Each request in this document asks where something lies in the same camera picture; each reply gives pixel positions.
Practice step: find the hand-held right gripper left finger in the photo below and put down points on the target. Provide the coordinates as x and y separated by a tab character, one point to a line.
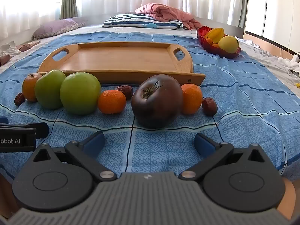
93	143

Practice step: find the grey-green curtain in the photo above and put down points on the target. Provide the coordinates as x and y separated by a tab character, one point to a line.
68	2
243	4

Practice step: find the orange mandarin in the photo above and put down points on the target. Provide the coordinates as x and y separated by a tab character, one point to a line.
192	98
111	102

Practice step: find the crumpled white cloth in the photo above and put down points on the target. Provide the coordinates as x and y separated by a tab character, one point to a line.
287	63

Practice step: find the small white cloth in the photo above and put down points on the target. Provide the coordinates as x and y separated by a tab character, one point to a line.
249	42

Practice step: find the yellow pear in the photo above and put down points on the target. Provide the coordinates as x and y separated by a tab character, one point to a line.
228	44

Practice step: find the large brownish orange fruit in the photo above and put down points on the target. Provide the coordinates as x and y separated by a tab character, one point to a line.
29	88

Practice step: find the pink quilt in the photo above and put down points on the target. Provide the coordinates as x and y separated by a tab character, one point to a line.
164	11

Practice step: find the red date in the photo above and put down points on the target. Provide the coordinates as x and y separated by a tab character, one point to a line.
19	99
209	106
125	90

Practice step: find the yellow starfruit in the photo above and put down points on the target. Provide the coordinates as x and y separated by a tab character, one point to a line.
215	34

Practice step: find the dark purple tomato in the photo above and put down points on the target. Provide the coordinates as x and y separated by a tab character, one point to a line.
157	105

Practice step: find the white garment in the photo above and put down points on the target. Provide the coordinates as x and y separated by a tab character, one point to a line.
10	50

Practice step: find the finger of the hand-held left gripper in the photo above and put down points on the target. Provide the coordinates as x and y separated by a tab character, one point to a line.
41	130
3	120

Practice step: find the pink-brown garment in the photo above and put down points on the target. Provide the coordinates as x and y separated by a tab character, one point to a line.
25	46

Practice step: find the red glass bowl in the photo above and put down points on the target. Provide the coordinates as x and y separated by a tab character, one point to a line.
211	48

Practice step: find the wooden tray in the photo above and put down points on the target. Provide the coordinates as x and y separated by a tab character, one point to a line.
124	58

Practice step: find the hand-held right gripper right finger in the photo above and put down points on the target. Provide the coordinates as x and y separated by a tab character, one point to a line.
204	144

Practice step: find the blue white striped pillow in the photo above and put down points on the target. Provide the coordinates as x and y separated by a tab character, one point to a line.
131	21

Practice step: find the purple pillow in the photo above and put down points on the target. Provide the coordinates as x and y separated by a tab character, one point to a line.
56	27

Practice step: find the white wardrobe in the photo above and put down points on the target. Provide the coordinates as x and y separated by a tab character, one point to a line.
274	9

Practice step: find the green apple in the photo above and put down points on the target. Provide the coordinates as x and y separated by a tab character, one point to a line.
79	93
48	91

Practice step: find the blue checkered blanket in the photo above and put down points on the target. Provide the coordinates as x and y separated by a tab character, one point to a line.
234	98

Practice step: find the small orange kumquat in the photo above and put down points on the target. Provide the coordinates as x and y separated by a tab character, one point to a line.
209	41
215	45

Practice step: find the white bedsheet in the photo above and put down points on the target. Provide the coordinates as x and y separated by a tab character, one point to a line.
262	58

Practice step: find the wooden bed frame board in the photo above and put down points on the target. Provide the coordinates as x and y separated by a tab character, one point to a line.
264	41

